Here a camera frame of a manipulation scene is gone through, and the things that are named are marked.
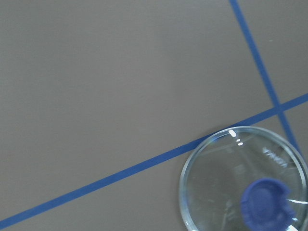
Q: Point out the glass lid with blue knob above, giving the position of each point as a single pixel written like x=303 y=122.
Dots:
x=244 y=179

